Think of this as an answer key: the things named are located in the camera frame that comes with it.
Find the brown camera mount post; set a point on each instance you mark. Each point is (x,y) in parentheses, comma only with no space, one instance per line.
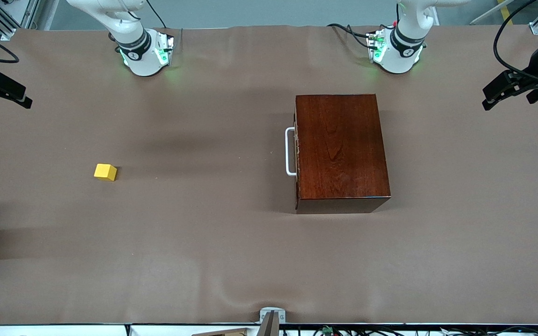
(269,326)

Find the green terminal connector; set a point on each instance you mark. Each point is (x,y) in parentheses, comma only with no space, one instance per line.
(328,330)

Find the grey vertical post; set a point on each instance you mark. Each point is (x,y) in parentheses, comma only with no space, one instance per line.
(45,11)

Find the dark wooden cabinet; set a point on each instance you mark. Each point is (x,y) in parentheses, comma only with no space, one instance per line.
(341,149)

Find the grey metal clamp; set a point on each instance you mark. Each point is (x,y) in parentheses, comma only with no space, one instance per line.
(272,311)

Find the light wooden plank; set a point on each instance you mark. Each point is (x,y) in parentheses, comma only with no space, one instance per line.
(222,332)

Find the wooden drawer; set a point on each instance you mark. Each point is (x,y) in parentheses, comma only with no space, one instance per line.
(296,186)

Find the yellow wooden block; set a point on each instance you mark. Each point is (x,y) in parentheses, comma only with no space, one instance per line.
(105,172)

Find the yellow floor tape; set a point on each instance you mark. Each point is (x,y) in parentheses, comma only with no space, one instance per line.
(506,13)

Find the brown table cover sheet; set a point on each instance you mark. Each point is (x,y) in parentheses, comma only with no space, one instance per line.
(180,242)

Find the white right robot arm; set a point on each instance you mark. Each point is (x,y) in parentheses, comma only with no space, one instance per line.
(140,51)

